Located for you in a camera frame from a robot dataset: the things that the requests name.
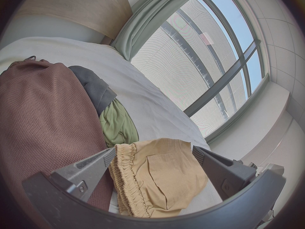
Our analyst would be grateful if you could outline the tan shorts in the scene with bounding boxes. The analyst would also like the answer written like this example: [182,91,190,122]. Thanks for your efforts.
[108,138,209,218]

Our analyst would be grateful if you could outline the bed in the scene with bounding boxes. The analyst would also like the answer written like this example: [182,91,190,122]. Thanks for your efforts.
[0,0,223,219]

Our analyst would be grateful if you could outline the green garment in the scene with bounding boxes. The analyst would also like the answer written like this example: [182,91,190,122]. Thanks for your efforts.
[99,98,139,148]

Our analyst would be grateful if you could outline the dark brown garment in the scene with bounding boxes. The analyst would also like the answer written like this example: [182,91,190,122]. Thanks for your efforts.
[0,55,115,224]

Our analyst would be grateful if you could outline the window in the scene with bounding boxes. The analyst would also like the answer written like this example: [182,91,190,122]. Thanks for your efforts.
[130,0,270,138]

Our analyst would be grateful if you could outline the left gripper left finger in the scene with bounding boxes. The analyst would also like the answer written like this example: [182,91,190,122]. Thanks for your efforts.
[50,148,117,204]

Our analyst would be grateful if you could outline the black garment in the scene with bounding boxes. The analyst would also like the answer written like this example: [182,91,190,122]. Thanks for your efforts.
[68,65,118,117]

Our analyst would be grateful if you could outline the grey-green curtain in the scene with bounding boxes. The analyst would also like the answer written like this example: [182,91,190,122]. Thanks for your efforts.
[114,0,225,61]

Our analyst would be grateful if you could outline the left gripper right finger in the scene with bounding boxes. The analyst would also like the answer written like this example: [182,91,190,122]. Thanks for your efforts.
[192,145,257,202]

